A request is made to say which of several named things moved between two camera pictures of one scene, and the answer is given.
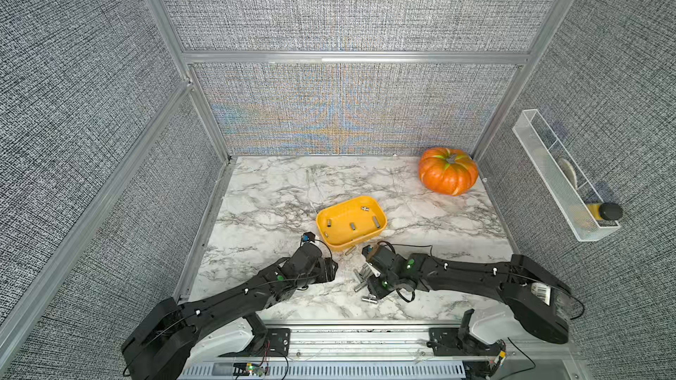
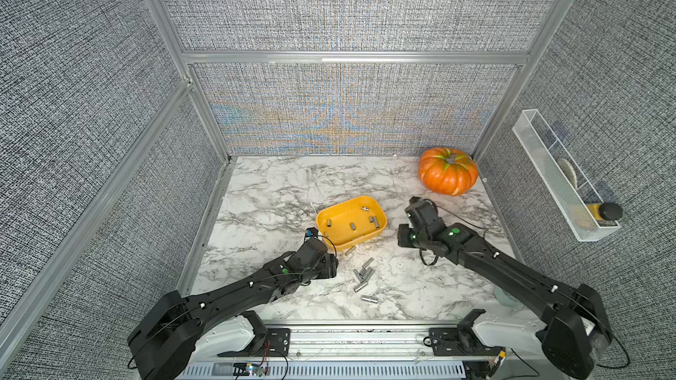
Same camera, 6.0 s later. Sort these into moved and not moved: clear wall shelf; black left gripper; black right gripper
Moved: black right gripper
Not moved: black left gripper; clear wall shelf
